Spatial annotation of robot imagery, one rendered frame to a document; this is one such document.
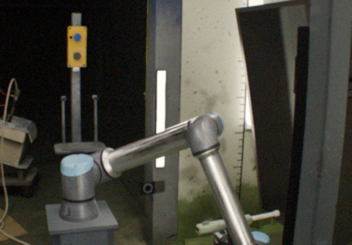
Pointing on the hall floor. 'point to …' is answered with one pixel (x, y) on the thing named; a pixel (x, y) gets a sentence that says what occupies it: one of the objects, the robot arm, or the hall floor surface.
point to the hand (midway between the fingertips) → (218, 229)
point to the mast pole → (324, 110)
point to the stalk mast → (76, 94)
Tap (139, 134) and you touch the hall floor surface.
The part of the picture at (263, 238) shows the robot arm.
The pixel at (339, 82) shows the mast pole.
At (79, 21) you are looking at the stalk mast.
